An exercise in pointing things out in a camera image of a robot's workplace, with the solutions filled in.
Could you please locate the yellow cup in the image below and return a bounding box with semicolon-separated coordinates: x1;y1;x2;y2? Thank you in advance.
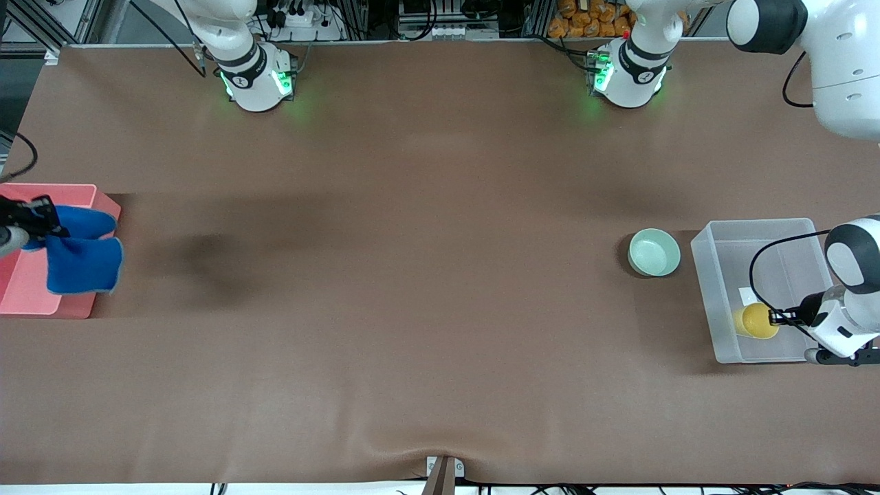
732;302;780;340

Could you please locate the blue fleece cloth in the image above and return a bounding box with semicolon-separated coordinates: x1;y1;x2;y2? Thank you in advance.
24;205;124;296

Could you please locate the light green bowl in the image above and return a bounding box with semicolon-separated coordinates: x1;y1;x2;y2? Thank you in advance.
628;228;681;278

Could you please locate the pink plastic bin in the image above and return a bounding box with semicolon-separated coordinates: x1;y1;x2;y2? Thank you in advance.
0;184;122;319

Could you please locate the clear plastic bin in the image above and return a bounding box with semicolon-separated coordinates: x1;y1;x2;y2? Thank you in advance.
691;219;858;364

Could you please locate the white power strip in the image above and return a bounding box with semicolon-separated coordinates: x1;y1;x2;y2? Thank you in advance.
265;10;344;42

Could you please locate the table cover sheet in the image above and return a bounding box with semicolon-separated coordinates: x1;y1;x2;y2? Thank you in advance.
0;38;880;485

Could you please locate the pile of orange items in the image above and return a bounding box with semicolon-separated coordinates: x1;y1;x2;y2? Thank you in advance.
548;0;637;39

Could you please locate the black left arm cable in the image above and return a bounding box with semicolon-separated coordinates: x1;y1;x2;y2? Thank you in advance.
749;52;833;341

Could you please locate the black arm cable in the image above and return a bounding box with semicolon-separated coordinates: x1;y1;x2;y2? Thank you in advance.
749;52;833;341
0;0;207;183

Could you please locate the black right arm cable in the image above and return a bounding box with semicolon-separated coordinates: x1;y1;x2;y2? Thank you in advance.
0;0;207;183

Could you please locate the aluminium frame post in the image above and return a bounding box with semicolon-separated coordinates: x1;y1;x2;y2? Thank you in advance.
0;0;104;57

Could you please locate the metal clamp bracket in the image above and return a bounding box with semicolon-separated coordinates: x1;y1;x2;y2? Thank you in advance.
426;455;465;495

